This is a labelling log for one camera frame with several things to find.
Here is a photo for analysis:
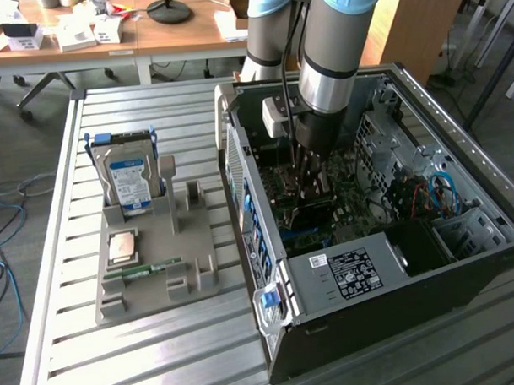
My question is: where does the blue expansion slot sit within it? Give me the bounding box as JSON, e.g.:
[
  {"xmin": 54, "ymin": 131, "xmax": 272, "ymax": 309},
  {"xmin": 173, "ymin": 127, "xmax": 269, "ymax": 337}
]
[{"xmin": 280, "ymin": 226, "xmax": 322, "ymax": 242}]

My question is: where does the black open PC case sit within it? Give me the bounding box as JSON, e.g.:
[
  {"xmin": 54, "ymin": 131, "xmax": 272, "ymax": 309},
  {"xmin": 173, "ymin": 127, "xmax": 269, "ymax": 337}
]
[{"xmin": 212, "ymin": 57, "xmax": 514, "ymax": 385}]

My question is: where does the grey parts rack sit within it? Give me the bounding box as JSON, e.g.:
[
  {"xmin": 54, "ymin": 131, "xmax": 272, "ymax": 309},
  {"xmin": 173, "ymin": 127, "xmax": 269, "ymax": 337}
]
[{"xmin": 89, "ymin": 154, "xmax": 223, "ymax": 327}]

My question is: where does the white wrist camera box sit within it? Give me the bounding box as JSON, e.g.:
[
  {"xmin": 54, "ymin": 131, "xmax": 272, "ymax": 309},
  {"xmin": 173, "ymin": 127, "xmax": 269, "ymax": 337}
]
[{"xmin": 262, "ymin": 95, "xmax": 301, "ymax": 139}]

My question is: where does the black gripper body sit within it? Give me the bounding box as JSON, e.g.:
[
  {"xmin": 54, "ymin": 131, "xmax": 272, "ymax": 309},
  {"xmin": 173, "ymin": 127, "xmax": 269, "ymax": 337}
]
[{"xmin": 294, "ymin": 109, "xmax": 348, "ymax": 159}]

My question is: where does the flat white box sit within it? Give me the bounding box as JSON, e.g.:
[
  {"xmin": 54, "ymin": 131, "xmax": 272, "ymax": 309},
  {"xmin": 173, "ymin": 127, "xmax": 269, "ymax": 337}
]
[{"xmin": 54, "ymin": 21, "xmax": 98, "ymax": 53}]

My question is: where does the white box black lid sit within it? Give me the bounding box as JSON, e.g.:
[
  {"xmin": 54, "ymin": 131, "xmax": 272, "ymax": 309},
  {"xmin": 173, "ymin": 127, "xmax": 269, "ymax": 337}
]
[{"xmin": 0, "ymin": 22, "xmax": 45, "ymax": 52}]

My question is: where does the wooden desk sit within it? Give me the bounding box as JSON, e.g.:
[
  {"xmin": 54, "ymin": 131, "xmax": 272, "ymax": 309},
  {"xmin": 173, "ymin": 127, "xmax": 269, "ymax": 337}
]
[{"xmin": 0, "ymin": 0, "xmax": 371, "ymax": 91}]

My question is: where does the green graphics card black fan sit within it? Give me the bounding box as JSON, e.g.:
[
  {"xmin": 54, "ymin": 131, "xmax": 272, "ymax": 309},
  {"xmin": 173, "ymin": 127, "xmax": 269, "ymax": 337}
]
[{"xmin": 282, "ymin": 198, "xmax": 336, "ymax": 233}]

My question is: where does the green motherboard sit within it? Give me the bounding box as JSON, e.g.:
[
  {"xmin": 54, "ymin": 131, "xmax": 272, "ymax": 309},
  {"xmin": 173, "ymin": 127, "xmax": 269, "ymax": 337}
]
[{"xmin": 254, "ymin": 136, "xmax": 395, "ymax": 259}]

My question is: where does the white booklet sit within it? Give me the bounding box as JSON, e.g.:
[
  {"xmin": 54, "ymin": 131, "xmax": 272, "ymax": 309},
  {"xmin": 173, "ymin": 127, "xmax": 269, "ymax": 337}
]
[{"xmin": 213, "ymin": 8, "xmax": 250, "ymax": 44}]

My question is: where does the red wire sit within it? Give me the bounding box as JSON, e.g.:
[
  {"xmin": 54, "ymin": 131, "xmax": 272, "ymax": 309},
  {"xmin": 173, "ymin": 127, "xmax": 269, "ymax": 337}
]
[{"xmin": 411, "ymin": 182, "xmax": 433, "ymax": 219}]

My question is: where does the silver perforated drive cage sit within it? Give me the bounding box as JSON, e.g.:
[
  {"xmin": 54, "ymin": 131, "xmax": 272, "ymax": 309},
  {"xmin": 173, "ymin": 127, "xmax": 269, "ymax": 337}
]
[{"xmin": 350, "ymin": 109, "xmax": 410, "ymax": 194}]

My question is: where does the blue wire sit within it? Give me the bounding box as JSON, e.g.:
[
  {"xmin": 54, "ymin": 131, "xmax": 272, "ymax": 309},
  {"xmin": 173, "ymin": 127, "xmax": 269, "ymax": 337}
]
[{"xmin": 428, "ymin": 171, "xmax": 463, "ymax": 220}]

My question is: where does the small white labelled box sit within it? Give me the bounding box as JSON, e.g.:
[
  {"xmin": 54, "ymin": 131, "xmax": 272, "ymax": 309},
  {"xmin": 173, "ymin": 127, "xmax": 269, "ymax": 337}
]
[{"xmin": 92, "ymin": 15, "xmax": 125, "ymax": 46}]

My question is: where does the grey leg with castor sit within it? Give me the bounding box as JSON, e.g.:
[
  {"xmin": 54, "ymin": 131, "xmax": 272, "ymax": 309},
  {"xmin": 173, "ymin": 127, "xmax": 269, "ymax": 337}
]
[{"xmin": 14, "ymin": 70, "xmax": 78, "ymax": 122}]

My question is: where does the grey power supply unit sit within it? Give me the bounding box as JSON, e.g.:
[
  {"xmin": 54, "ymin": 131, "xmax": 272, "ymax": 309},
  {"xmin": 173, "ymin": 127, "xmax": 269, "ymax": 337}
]
[{"xmin": 285, "ymin": 231, "xmax": 410, "ymax": 317}]

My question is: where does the blue floor cable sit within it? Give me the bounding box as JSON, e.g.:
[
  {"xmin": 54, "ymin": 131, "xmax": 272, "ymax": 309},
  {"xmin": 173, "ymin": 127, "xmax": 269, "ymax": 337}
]
[{"xmin": 0, "ymin": 186, "xmax": 32, "ymax": 361}]

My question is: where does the green RAM stick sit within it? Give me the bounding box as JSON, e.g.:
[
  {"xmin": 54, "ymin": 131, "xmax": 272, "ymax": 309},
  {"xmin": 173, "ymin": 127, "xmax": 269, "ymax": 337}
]
[{"xmin": 101, "ymin": 257, "xmax": 183, "ymax": 281}]

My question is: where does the grey floor cable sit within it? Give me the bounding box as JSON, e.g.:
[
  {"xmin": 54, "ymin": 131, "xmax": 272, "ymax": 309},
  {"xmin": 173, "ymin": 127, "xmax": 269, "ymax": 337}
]
[{"xmin": 0, "ymin": 171, "xmax": 58, "ymax": 201}]

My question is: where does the hard disk blue caddy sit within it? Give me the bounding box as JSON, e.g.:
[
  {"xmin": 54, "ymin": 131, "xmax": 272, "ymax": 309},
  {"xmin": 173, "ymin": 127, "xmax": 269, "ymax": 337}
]
[{"xmin": 83, "ymin": 124, "xmax": 163, "ymax": 220}]

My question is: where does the black round lamp base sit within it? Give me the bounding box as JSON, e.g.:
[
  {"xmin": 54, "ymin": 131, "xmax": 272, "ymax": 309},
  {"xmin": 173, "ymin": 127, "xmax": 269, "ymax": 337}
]
[{"xmin": 145, "ymin": 0, "xmax": 195, "ymax": 25}]

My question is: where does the silver disk bay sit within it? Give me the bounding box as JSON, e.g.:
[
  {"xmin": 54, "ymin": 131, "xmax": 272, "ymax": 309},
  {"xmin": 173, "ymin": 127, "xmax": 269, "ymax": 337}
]
[{"xmin": 432, "ymin": 207, "xmax": 508, "ymax": 262}]

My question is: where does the CPU socket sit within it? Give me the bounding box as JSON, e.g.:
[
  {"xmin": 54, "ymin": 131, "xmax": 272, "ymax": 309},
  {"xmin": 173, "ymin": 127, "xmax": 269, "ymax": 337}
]
[{"xmin": 276, "ymin": 164, "xmax": 301, "ymax": 197}]

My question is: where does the copper-topped CPU chip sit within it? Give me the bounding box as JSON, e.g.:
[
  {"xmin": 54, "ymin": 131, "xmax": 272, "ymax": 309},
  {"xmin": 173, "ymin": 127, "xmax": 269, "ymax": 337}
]
[{"xmin": 106, "ymin": 233, "xmax": 138, "ymax": 265}]

